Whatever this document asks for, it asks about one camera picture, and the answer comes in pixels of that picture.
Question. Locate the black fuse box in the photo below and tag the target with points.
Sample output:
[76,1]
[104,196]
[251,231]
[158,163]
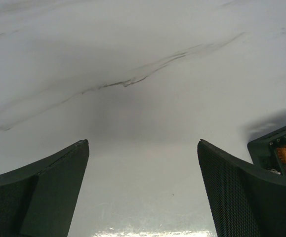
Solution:
[263,151]

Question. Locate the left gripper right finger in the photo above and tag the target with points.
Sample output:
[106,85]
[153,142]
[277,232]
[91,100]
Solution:
[245,200]

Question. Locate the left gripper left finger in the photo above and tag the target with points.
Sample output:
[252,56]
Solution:
[39,199]

